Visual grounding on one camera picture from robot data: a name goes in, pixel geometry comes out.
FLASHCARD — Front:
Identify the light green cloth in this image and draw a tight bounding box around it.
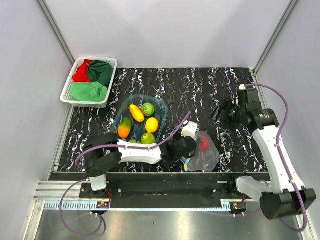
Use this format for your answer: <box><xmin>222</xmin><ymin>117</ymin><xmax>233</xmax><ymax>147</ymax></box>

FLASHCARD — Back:
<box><xmin>70</xmin><ymin>82</ymin><xmax>108</xmax><ymax>102</ymax></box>

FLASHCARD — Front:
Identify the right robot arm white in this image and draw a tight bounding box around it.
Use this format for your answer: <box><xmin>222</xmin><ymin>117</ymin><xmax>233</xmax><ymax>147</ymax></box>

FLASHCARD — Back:
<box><xmin>210</xmin><ymin>87</ymin><xmax>317</xmax><ymax>220</ymax></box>

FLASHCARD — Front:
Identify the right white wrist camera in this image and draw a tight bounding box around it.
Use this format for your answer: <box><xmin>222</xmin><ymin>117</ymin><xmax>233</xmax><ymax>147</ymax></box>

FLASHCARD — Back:
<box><xmin>238</xmin><ymin>84</ymin><xmax>247</xmax><ymax>91</ymax></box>

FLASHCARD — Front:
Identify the white plastic basket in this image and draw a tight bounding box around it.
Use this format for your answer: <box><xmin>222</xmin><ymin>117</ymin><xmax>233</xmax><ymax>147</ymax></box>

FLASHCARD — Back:
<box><xmin>60</xmin><ymin>57</ymin><xmax>118</xmax><ymax>108</ymax></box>

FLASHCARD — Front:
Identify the black marble pattern mat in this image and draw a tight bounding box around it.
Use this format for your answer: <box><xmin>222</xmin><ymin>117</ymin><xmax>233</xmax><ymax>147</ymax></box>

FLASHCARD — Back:
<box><xmin>57</xmin><ymin>67</ymin><xmax>267</xmax><ymax>173</ymax></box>

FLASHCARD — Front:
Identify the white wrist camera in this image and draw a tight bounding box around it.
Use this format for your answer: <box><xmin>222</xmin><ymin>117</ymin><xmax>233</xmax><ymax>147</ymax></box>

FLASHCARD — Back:
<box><xmin>238</xmin><ymin>84</ymin><xmax>247</xmax><ymax>91</ymax></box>
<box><xmin>181</xmin><ymin>121</ymin><xmax>198</xmax><ymax>138</ymax></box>

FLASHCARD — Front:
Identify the yellow orange fake mango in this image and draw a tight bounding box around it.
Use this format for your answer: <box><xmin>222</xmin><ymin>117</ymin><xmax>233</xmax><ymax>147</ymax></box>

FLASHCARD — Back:
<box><xmin>129</xmin><ymin>104</ymin><xmax>145</xmax><ymax>123</ymax></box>

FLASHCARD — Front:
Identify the yellow fake lemon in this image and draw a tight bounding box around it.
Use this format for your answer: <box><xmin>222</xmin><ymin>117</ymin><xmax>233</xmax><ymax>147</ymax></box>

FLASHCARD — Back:
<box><xmin>145</xmin><ymin>117</ymin><xmax>159</xmax><ymax>134</ymax></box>

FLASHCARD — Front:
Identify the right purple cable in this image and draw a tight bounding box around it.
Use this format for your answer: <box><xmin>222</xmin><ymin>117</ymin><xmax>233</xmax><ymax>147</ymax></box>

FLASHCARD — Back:
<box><xmin>243</xmin><ymin>83</ymin><xmax>308</xmax><ymax>232</ymax></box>

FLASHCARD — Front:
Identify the green fake apple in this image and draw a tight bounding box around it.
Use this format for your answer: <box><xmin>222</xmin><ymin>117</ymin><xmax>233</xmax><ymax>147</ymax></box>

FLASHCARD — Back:
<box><xmin>128</xmin><ymin>139</ymin><xmax>141</xmax><ymax>144</ymax></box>

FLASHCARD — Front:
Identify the green fake pear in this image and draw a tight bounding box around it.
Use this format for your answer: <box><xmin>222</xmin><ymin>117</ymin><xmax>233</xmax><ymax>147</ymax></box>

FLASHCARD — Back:
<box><xmin>140</xmin><ymin>132</ymin><xmax>156</xmax><ymax>145</ymax></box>

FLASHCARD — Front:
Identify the green fake vegetable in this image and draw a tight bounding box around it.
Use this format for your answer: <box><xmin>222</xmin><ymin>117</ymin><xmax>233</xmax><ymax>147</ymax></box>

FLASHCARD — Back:
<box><xmin>141</xmin><ymin>102</ymin><xmax>156</xmax><ymax>117</ymax></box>

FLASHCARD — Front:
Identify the red fake pepper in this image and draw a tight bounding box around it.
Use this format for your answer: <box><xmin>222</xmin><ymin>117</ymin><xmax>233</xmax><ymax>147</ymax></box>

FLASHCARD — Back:
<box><xmin>199</xmin><ymin>133</ymin><xmax>211</xmax><ymax>152</ymax></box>

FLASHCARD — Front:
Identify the red cloth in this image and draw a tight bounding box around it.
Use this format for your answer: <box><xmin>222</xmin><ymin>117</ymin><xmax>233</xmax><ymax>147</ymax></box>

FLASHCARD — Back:
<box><xmin>72</xmin><ymin>59</ymin><xmax>93</xmax><ymax>83</ymax></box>

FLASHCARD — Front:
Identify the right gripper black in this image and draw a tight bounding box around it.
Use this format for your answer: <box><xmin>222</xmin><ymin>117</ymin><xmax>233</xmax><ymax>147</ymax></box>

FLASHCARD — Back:
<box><xmin>207</xmin><ymin>96</ymin><xmax>246</xmax><ymax>132</ymax></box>

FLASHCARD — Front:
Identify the dark green cloth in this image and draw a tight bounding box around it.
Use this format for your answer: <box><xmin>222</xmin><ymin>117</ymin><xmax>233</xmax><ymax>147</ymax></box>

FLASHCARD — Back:
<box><xmin>87</xmin><ymin>60</ymin><xmax>114</xmax><ymax>87</ymax></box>

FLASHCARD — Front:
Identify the green orange fake mango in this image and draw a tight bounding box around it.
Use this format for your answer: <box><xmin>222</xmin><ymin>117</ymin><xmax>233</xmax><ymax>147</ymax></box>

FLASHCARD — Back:
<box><xmin>117</xmin><ymin>117</ymin><xmax>132</xmax><ymax>139</ymax></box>

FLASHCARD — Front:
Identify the clear zip top bag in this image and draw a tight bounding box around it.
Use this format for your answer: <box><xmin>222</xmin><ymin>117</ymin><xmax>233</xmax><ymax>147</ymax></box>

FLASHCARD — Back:
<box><xmin>182</xmin><ymin>131</ymin><xmax>220</xmax><ymax>173</ymax></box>

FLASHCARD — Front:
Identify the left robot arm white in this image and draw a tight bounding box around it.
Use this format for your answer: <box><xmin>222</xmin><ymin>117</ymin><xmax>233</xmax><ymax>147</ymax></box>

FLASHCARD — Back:
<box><xmin>81</xmin><ymin>133</ymin><xmax>197</xmax><ymax>198</ymax></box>

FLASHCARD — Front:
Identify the blue translucent plastic tub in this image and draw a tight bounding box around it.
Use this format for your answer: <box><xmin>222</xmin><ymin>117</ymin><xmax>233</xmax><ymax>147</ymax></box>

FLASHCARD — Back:
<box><xmin>109</xmin><ymin>95</ymin><xmax>168</xmax><ymax>144</ymax></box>

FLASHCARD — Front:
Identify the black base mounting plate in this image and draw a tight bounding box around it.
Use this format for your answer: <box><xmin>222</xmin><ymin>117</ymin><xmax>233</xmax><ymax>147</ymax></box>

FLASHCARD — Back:
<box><xmin>79</xmin><ymin>172</ymin><xmax>246</xmax><ymax>210</ymax></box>

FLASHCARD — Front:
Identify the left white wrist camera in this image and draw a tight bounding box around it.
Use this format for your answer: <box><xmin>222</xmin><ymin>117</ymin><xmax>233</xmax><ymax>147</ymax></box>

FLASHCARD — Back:
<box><xmin>181</xmin><ymin>121</ymin><xmax>198</xmax><ymax>138</ymax></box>

